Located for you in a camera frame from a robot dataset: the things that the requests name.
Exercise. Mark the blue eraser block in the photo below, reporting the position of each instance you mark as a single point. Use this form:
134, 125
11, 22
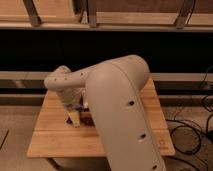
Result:
68, 121

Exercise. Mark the wooden shelf with brackets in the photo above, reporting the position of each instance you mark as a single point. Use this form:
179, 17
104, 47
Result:
108, 15

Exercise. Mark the wooden table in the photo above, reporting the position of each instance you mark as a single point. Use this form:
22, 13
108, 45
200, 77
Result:
53, 137

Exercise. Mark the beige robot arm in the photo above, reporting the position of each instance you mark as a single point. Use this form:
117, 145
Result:
112, 91

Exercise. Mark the dark red flat object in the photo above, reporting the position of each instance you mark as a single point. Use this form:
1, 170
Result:
87, 119

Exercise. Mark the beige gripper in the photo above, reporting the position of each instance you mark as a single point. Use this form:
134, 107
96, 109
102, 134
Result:
75, 118

